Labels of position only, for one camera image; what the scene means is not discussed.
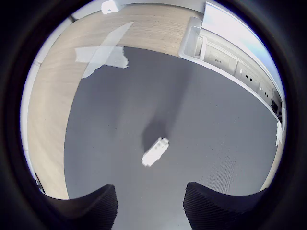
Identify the small white plastic terminal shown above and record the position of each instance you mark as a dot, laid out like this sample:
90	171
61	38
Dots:
155	152

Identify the white tape strip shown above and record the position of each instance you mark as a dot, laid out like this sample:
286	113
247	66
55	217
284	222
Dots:
112	38
279	134
115	58

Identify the dark grey mat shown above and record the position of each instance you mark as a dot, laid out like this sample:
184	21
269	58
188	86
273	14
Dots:
192	107

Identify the white bracket with screw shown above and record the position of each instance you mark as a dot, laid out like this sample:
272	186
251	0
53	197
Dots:
109	7

